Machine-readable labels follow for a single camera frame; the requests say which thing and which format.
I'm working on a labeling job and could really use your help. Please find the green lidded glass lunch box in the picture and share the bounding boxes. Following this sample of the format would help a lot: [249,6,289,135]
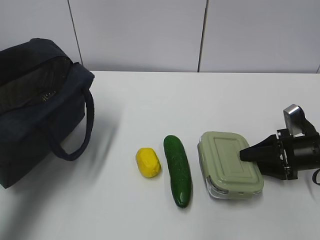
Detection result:
[197,131,264,200]

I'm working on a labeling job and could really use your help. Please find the yellow lemon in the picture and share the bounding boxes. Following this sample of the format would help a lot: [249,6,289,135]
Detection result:
[135,147,162,178]

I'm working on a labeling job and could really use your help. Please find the navy blue fabric lunch bag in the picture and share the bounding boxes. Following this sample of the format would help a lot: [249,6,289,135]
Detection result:
[0,38,95,189]

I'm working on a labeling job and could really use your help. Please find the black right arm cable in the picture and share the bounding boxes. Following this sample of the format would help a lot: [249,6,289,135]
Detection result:
[311,167,320,186]

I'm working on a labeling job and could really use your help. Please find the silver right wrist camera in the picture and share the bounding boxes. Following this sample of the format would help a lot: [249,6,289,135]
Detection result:
[283,104,305,136]

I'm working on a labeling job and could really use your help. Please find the green cucumber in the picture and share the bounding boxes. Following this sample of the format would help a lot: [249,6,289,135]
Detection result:
[163,135,193,209]

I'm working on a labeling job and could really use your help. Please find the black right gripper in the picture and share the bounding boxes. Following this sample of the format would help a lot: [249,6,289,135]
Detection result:
[239,128,320,180]

